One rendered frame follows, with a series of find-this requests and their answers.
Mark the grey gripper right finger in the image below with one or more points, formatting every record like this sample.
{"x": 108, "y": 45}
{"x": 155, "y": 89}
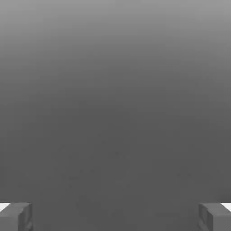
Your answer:
{"x": 218, "y": 218}

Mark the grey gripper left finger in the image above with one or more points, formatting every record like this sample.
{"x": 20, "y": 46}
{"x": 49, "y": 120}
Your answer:
{"x": 12, "y": 218}

